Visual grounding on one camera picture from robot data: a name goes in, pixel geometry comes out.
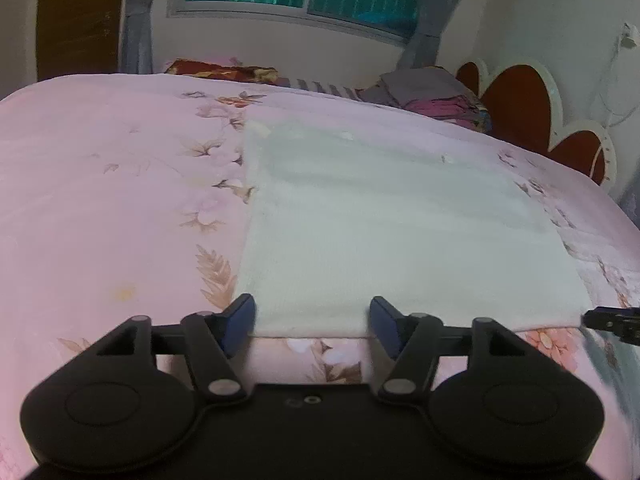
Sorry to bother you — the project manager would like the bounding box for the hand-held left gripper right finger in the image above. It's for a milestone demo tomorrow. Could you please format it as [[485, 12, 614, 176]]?
[[369, 296, 531, 406]]

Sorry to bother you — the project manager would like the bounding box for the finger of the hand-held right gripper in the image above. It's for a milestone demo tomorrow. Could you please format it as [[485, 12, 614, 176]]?
[[582, 307, 640, 346]]

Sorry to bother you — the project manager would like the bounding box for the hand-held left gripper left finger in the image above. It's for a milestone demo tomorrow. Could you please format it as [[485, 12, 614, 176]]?
[[90, 294, 257, 406]]

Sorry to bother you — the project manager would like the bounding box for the pale green towel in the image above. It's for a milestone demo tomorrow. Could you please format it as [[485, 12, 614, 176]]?
[[239, 119, 594, 338]]

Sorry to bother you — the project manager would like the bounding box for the pile of colourful clothes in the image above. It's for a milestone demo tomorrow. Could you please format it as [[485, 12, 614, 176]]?
[[357, 66, 493, 133]]

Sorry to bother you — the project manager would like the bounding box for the pink floral bed sheet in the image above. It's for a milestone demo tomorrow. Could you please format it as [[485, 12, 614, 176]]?
[[0, 72, 640, 461]]

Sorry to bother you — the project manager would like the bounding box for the red and white headboard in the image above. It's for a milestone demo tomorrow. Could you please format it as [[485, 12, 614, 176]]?
[[455, 58, 617, 188]]

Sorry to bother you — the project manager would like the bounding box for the striped cloth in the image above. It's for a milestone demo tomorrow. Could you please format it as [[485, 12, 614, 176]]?
[[280, 77, 361, 98]]

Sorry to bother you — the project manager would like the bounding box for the dark red floral pillow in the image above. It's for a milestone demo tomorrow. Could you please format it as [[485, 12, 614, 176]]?
[[165, 58, 278, 83]]

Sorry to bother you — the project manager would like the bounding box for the grey curtain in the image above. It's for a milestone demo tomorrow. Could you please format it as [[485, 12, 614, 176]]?
[[397, 0, 453, 68], [120, 0, 153, 75]]

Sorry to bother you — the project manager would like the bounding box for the teal cloth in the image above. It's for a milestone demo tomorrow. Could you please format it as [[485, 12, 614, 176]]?
[[360, 7, 416, 31]]

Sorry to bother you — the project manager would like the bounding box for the brown wooden door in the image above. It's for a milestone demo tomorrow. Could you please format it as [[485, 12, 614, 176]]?
[[37, 0, 126, 81]]

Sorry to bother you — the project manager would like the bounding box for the white charger cable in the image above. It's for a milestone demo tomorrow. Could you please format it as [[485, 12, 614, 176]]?
[[590, 45, 631, 131]]

